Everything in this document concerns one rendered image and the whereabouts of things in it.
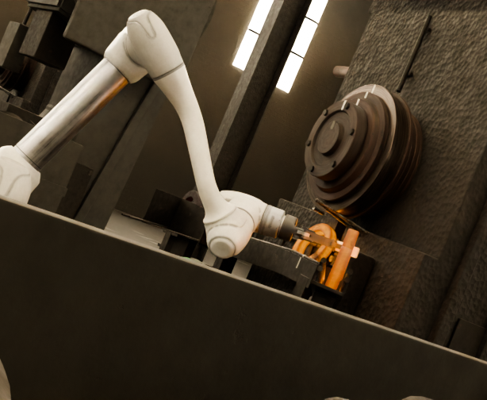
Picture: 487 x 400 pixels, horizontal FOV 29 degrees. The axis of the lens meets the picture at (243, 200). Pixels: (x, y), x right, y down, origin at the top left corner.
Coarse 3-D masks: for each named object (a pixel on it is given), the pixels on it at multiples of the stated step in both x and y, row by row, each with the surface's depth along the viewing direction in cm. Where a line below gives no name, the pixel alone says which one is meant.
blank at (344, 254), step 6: (342, 246) 261; (342, 252) 258; (348, 252) 258; (336, 258) 256; (342, 258) 256; (348, 258) 257; (336, 264) 255; (342, 264) 255; (336, 270) 255; (342, 270) 255; (330, 276) 255; (336, 276) 255; (330, 282) 255; (336, 282) 255; (336, 288) 256
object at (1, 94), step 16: (32, 64) 741; (0, 80) 752; (16, 80) 739; (32, 80) 737; (48, 80) 720; (0, 96) 785; (16, 96) 738; (32, 96) 719; (48, 96) 720; (32, 112) 719
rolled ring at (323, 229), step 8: (320, 224) 335; (320, 232) 333; (328, 232) 328; (304, 240) 337; (296, 248) 336; (304, 248) 337; (320, 248) 325; (328, 248) 324; (312, 256) 325; (320, 256) 324
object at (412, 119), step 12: (396, 96) 324; (408, 108) 316; (408, 120) 313; (408, 132) 311; (420, 132) 319; (408, 144) 309; (420, 144) 316; (408, 156) 313; (408, 168) 314; (396, 180) 308; (408, 180) 315; (384, 192) 310; (396, 192) 315; (372, 204) 313; (384, 204) 318; (348, 216) 322; (372, 216) 326
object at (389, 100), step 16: (384, 96) 318; (400, 112) 313; (400, 128) 309; (400, 144) 308; (384, 160) 305; (400, 160) 308; (384, 176) 308; (368, 192) 310; (320, 208) 327; (336, 208) 318; (352, 208) 316
